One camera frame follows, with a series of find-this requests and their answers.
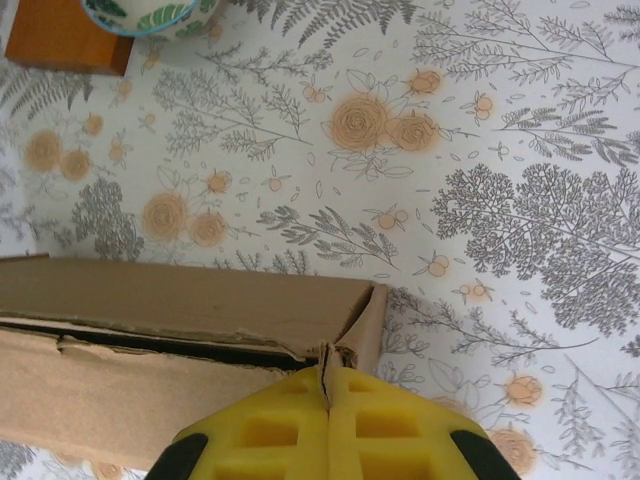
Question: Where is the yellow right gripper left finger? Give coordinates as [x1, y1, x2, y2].
[148, 368, 332, 480]

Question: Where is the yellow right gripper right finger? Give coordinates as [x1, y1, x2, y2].
[325, 365, 507, 480]

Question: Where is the brown cardboard paper box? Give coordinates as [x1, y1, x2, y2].
[0, 253, 390, 474]

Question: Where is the leaf pattern bowl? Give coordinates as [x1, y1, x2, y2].
[81, 0, 222, 43]

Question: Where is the orange wooden block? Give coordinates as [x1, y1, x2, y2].
[4, 0, 136, 78]

